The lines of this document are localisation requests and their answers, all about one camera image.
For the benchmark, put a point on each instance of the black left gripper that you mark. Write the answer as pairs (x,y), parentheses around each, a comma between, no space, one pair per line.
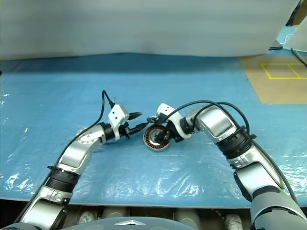
(124,130)

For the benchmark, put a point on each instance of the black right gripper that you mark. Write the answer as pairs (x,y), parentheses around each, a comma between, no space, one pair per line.
(173,135)

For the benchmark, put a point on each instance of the copper wound motor stator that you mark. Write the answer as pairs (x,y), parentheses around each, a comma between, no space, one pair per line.
(149,141)

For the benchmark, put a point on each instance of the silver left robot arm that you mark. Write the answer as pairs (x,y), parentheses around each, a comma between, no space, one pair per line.
(74,155)

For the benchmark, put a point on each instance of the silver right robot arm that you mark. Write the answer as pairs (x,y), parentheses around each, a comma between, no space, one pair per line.
(216,124)

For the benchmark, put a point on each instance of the blue plastic table sheet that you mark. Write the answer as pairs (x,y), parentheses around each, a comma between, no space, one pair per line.
(168,79)

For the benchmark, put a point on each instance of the grey rounded shape under table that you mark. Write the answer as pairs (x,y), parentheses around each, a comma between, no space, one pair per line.
(86,215)
(188,218)
(233,221)
(114,212)

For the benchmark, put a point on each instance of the white foam backdrop sheet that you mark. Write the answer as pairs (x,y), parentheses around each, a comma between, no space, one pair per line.
(144,24)

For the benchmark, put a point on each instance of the grey robot torso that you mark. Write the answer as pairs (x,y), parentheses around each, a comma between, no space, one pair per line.
(96,225)

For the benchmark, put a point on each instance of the white slanted panel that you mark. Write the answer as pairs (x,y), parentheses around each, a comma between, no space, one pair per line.
(299,36)

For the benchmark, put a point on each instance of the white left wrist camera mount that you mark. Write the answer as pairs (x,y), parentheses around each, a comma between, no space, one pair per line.
(116,115)

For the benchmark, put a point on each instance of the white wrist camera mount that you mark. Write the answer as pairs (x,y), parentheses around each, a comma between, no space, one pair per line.
(116,115)
(165,109)

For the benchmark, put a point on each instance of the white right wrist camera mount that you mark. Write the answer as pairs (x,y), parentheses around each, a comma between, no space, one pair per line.
(165,109)

